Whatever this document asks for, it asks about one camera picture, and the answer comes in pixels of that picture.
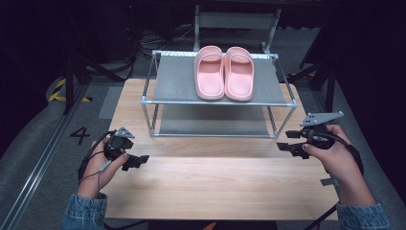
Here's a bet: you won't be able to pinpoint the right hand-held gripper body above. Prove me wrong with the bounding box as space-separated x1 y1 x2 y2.
300 110 345 150

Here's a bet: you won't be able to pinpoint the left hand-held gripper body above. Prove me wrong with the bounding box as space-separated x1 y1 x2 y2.
103 126 136 161

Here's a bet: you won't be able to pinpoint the metal shoe rack grey shelves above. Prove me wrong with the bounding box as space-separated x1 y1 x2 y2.
140 50 299 139

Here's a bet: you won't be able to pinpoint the pink slipper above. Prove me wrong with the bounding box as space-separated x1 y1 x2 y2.
223 46 256 103
193 45 226 101

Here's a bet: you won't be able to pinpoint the person's left hand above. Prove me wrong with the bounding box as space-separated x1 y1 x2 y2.
76 137 130 199

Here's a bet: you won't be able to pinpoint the person's right hand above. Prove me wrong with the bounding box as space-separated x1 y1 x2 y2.
302 124 377 207

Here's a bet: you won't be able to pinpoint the grey tape piece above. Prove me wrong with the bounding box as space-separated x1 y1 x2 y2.
320 176 340 188

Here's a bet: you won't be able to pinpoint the black tripod stand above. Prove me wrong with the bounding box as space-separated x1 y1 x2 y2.
61 54 125 116
286 60 340 121

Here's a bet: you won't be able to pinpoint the grey cable with slider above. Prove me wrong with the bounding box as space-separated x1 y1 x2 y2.
79 159 113 193

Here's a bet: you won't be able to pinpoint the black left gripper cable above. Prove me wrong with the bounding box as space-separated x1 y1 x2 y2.
78 129 118 183

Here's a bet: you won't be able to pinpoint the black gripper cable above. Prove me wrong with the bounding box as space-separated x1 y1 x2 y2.
78 129 118 183
304 131 366 230

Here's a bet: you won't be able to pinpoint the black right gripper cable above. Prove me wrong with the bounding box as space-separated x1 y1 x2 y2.
304 131 366 230

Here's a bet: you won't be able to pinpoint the bundle of black floor cables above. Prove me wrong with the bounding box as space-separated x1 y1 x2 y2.
125 23 196 76

